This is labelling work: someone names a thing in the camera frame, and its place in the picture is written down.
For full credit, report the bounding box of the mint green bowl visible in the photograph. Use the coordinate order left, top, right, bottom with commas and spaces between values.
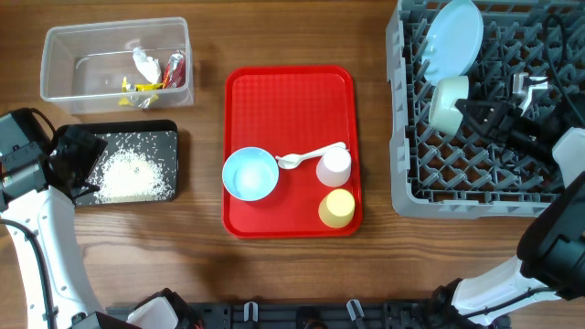
429, 76, 469, 135

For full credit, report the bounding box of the white rice pile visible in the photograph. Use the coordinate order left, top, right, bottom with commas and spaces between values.
93, 132, 177, 205

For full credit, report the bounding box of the yellow candy wrapper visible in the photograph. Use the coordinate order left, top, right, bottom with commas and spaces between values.
118, 77, 163, 110

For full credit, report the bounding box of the light blue plate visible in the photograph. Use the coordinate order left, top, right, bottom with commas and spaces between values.
421, 0, 484, 86

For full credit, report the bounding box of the white tissue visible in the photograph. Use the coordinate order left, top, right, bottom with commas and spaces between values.
133, 47, 162, 84

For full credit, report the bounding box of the red snack wrapper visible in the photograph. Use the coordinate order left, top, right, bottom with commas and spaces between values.
163, 51, 186, 89

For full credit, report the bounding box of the light blue bowl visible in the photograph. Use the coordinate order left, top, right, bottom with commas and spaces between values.
221, 147, 280, 202

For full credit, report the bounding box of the yellow plastic cup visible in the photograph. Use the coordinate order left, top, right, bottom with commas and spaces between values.
318, 188, 356, 228

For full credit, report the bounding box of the white plastic fork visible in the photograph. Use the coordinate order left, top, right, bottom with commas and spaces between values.
275, 147, 351, 170

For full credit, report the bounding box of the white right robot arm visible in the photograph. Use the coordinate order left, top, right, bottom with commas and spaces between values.
445, 94, 584, 328

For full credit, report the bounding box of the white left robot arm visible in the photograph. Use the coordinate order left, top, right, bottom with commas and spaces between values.
1, 125, 107, 328

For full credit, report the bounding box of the grey dishwasher rack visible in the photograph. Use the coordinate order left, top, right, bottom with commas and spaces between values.
386, 1, 584, 219

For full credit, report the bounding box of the black plastic bin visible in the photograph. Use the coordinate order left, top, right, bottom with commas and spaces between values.
49, 119, 180, 207

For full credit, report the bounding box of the clear plastic bin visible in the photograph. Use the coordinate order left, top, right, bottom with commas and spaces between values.
40, 16, 195, 115

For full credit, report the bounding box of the red plastic tray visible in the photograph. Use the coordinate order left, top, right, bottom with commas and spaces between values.
222, 65, 363, 239

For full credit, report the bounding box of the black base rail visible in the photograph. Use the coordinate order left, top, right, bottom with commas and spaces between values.
105, 299, 509, 329

